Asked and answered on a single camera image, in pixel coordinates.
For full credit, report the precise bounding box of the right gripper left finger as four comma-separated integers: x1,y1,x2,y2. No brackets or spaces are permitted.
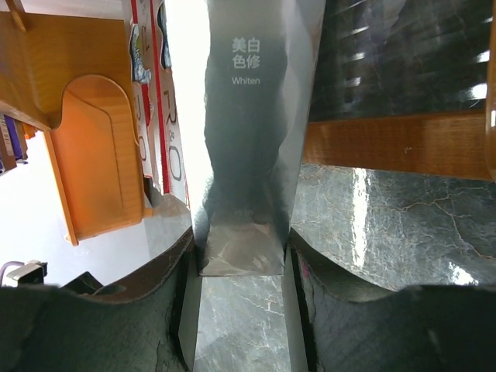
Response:
1,231,196,371

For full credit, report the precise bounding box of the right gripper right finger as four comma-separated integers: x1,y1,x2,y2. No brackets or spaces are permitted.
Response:
284,232,495,371

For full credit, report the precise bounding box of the red silver R&O box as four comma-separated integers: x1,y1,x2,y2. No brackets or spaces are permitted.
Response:
129,1,167,195
150,1,189,205

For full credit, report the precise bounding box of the purple toothpaste box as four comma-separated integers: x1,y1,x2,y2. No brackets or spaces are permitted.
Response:
1,114,28,174

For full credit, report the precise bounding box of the silver toothpaste box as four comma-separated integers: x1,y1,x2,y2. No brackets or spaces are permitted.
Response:
164,1,326,277

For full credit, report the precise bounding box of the wooden two-tier shelf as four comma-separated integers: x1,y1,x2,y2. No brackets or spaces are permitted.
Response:
1,1,495,244

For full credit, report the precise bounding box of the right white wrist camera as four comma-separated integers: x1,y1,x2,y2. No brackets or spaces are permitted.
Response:
1,260,47,288

